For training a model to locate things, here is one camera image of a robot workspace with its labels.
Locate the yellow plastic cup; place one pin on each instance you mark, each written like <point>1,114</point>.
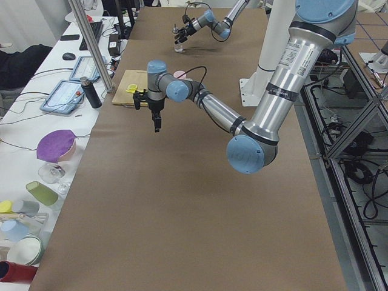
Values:
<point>6,206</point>

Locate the pink plastic cup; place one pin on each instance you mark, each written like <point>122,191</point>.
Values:
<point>179,74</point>

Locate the black thermos bottle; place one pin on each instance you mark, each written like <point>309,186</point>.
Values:
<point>90,92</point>

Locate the far teach pendant tablet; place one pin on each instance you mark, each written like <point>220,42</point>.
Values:
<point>84,66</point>

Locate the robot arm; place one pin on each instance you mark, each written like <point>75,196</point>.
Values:
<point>220,30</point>
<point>296,34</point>

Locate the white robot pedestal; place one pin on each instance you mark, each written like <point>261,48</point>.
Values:
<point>275,41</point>

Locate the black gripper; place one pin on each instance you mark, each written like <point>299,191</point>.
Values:
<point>187,30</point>
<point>156,105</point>

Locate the black power adapter box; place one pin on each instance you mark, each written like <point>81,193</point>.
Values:
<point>114,45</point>

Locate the black computer mouse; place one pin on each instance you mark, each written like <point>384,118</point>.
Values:
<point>68,56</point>

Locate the clear wine glass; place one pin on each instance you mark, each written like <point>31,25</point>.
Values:
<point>54,174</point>

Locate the black smartphone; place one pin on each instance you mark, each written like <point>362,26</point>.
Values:
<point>69,37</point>

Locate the aluminium frame post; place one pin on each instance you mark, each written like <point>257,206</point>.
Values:
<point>87,34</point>

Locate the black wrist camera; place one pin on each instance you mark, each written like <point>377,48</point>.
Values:
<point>140,100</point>
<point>186,19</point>

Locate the near teach pendant tablet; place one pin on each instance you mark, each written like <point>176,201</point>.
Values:
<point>64,98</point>

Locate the teach pendant tablet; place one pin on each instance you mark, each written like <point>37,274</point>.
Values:
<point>84,66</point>
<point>64,98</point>

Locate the light blue plastic cup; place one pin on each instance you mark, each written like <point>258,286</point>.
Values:
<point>14,230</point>

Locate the white green bowl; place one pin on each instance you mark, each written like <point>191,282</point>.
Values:
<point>28,251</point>

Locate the grey plastic cup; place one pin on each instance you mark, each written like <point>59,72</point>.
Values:
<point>29,208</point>

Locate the wooden cutting board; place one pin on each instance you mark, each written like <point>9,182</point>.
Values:
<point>132,81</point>

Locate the red cup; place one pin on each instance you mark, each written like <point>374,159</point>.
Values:
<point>17,273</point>

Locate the green plastic cup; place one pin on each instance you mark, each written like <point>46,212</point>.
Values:
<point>42,193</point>

